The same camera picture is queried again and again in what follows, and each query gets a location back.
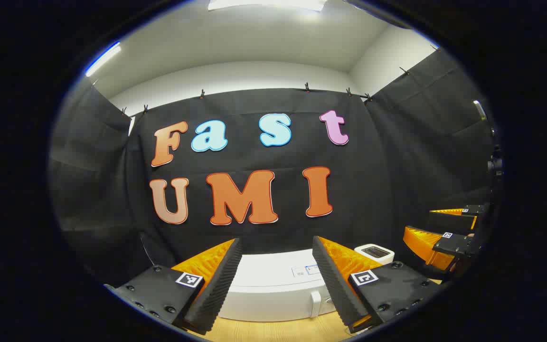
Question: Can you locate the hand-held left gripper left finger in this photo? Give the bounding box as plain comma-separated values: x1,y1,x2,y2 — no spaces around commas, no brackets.
104,237,244,335

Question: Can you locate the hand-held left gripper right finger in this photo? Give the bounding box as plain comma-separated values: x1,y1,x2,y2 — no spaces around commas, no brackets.
311,236,442,334

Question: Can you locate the white microwave oven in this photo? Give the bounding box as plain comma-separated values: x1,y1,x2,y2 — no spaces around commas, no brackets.
217,249,337,323

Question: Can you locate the white toaster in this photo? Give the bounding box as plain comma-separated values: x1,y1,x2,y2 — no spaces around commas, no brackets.
354,244,395,266

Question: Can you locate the row of black cloth clips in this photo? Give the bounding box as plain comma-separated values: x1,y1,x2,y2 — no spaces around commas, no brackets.
121,66,440,117

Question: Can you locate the white ceiling light panel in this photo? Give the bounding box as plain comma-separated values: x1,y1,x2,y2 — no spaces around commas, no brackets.
207,0,327,12

